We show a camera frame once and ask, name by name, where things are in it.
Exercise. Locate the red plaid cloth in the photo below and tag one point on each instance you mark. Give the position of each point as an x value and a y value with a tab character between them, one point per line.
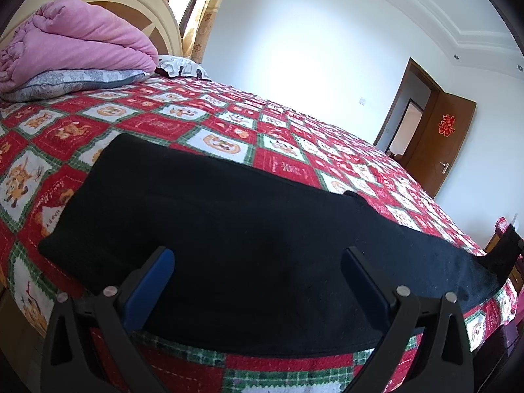
501	224

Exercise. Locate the brown door frame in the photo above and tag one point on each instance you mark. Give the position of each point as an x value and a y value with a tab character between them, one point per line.
410	67

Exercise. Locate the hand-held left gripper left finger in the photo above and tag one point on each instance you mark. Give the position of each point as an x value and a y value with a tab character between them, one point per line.
152	286

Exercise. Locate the grey patterned pillow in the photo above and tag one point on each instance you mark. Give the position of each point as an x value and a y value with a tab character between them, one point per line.
73	82

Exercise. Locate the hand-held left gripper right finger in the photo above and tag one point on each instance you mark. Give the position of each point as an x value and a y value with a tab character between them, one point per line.
368	290

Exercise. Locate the black pants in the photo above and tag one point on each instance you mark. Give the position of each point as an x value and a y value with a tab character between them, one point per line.
245	233

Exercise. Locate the cream wooden headboard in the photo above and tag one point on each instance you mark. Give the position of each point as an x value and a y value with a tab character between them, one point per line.
157	12

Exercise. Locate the pink folded quilt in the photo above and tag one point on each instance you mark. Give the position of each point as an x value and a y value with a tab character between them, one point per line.
82	41

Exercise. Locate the red paper door decoration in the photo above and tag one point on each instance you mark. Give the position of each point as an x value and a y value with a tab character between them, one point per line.
447	125

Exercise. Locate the white patterned pillow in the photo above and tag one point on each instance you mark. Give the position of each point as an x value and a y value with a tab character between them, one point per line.
180	64

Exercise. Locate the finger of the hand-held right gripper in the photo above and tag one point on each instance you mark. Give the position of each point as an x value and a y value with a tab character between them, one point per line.
516	239

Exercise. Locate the red checked printed bedspread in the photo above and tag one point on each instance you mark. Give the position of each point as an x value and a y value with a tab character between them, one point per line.
163	118

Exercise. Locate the brown wooden door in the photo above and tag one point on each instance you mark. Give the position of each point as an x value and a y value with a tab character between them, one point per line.
430	159

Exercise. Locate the wooden cabinet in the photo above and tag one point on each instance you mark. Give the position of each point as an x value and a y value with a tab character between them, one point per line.
492	243

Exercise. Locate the narrow yellow curtain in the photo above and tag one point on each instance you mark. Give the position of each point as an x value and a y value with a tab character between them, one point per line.
209	16

